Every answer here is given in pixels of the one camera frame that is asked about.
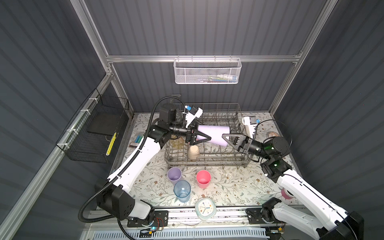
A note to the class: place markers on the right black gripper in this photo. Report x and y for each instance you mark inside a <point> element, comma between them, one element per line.
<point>240,139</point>

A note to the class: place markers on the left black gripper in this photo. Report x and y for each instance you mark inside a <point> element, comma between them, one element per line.
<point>191,139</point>

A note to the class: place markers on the lilac cup front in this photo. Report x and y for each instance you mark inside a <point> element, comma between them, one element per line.
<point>216,132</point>

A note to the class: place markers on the lilac cup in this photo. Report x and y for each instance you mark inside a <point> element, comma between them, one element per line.
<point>174,175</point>
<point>216,132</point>

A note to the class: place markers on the beige cup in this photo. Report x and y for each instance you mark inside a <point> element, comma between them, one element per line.
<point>193,152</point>

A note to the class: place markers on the clear amber glass cup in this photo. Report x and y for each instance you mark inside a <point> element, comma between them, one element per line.
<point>177,143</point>

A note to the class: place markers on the pink cup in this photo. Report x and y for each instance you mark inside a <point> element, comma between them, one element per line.
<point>203,179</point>

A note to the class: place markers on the clear blue cup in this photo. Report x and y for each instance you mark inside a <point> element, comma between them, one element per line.
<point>182,190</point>

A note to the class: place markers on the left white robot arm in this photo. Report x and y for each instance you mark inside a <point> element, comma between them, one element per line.
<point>113,195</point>

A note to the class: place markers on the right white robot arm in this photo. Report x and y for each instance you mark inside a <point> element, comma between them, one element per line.
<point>328,221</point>

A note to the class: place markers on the small patterned dish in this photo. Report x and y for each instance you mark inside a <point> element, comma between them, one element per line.
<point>273,134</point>

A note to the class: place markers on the lilac cup left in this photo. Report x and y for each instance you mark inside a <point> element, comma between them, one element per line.
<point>174,175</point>

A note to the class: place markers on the items in white basket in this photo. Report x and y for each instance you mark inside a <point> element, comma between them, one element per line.
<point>219,79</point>

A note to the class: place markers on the coloured marker pack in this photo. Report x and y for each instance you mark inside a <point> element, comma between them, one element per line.
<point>136,142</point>

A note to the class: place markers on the white mint clock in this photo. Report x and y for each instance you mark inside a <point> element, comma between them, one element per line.
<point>205,209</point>

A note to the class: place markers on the pink tape roll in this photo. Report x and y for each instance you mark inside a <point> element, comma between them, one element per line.
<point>286,194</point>

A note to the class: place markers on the grey wire dish rack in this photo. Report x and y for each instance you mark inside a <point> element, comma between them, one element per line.
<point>217,119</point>

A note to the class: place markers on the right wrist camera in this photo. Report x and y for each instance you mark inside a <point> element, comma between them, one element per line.
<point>250,124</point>

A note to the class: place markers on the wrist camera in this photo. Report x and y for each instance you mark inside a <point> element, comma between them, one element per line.
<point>250,124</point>
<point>191,114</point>

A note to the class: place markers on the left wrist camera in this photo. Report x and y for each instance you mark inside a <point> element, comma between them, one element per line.
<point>191,114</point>

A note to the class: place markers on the white mesh wall basket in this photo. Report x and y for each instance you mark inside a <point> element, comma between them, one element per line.
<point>188,71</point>

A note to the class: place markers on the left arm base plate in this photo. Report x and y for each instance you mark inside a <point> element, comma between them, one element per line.
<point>156,219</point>

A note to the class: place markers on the black wire wall basket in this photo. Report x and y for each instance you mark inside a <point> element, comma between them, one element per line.
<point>87,138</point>

